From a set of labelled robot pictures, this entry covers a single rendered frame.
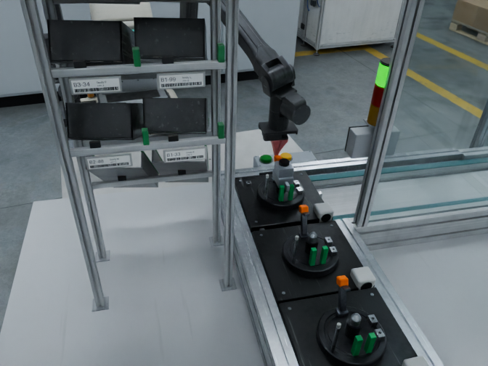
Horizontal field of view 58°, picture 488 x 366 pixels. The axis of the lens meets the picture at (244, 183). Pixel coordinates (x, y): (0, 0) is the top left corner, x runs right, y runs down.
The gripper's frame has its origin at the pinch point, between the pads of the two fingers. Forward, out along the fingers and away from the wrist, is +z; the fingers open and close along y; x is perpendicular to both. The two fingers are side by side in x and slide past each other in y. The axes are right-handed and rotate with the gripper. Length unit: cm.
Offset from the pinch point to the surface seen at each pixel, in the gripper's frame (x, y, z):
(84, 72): -29, -46, -39
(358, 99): 246, 162, 110
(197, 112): -23.3, -25.8, -27.4
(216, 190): -12.5, -20.2, 1.8
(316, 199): -10.9, 10.2, 10.4
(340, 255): -34.3, 7.9, 10.1
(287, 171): -10.0, 0.6, -0.2
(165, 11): 296, -11, 37
